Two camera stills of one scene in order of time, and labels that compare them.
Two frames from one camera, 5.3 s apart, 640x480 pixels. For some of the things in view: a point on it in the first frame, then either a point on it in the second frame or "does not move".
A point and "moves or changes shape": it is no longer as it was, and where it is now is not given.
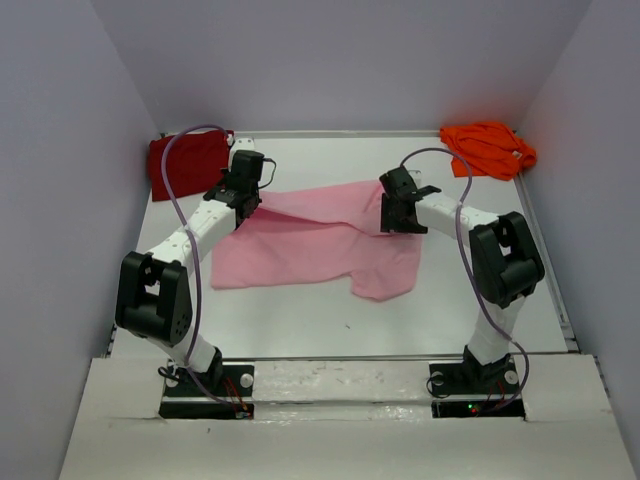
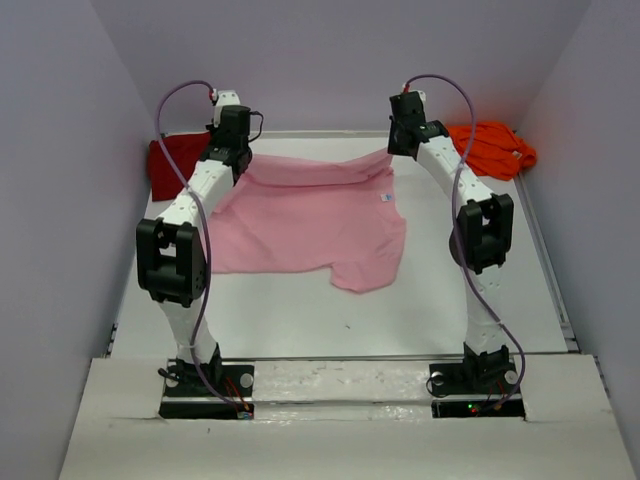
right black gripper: x=389 y=220 -> x=394 y=146
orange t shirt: x=492 y=149 does not move
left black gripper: x=225 y=172 -> x=212 y=134
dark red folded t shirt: x=194 y=166 does not move
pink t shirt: x=320 y=231 moves or changes shape
